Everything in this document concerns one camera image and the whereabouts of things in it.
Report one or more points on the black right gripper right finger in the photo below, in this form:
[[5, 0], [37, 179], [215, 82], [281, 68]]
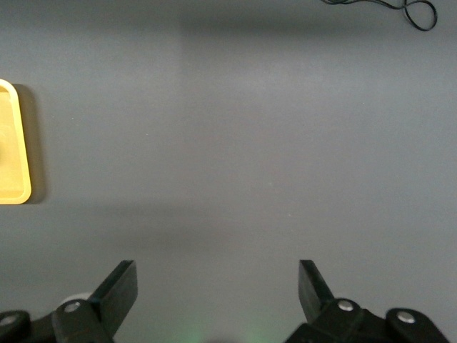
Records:
[[316, 296]]

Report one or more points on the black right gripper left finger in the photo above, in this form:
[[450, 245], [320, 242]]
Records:
[[114, 296]]

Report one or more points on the yellow plastic tray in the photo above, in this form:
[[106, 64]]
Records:
[[14, 150]]

